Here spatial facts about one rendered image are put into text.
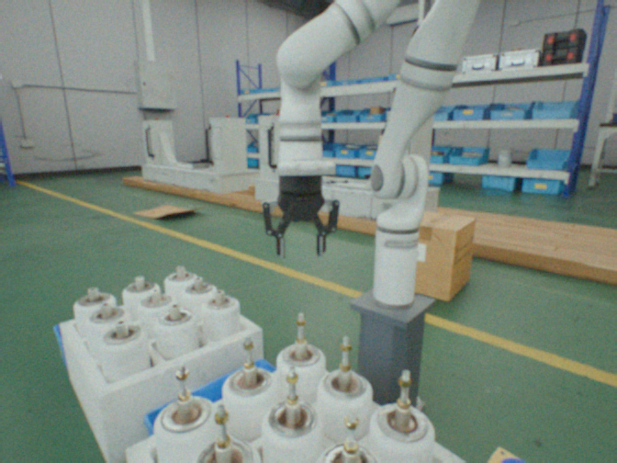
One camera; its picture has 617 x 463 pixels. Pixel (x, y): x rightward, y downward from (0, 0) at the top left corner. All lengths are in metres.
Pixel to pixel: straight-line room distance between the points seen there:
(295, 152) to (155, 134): 4.44
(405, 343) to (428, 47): 0.58
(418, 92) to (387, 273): 0.37
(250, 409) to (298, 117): 0.48
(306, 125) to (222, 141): 3.19
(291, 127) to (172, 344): 0.57
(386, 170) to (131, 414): 0.72
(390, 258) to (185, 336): 0.50
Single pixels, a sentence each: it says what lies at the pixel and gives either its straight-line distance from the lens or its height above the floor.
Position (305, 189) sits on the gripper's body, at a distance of 0.62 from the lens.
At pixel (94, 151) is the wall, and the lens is 7.07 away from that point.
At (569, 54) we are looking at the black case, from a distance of 4.95.
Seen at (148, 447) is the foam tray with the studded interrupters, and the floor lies 0.18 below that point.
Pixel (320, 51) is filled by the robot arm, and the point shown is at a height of 0.79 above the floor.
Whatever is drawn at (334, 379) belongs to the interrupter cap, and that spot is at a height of 0.25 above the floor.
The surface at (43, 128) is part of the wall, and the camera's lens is 6.87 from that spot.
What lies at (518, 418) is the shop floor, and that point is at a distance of 1.14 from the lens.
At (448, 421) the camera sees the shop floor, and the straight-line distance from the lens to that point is 1.07.
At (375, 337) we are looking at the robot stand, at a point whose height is 0.23.
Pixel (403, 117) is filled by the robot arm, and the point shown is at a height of 0.70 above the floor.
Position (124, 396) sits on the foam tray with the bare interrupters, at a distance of 0.91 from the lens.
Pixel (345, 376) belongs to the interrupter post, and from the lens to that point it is 0.69.
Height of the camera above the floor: 0.68
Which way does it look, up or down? 15 degrees down
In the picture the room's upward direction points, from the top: straight up
